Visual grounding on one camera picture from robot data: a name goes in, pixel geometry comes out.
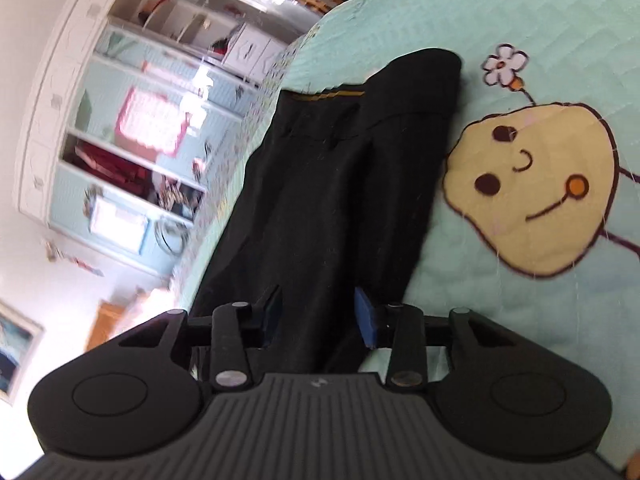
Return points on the red hanging clothes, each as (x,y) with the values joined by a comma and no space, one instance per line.
(107,162)

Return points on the black pants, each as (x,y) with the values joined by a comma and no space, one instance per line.
(325,200)

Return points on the green bee-print quilted bedspread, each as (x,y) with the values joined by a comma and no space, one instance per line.
(500,320)

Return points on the wooden headboard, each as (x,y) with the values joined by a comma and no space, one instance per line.
(107,325)

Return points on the silver hoops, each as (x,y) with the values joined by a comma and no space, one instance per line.
(170,237)

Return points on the wall ornament with red tassel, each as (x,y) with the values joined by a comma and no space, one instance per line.
(75,260)

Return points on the white drawer cabinet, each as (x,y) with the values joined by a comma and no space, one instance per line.
(252,52)

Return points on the pink-bordered poster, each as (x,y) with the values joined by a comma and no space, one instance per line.
(152,120)

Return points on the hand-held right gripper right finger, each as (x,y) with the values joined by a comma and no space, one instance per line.
(365,320)

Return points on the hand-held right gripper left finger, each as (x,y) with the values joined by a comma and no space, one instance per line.
(272,317)

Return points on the floral pillow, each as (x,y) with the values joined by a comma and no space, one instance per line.
(147,307)

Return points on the framed portrait photo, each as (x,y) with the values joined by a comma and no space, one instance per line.
(15,350)

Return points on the white sliding-door wardrobe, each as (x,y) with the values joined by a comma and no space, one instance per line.
(80,60)

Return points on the blue-framed poster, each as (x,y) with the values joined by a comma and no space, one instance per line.
(119,224)

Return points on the patterned brown cloth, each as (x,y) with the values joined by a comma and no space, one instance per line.
(177,192)

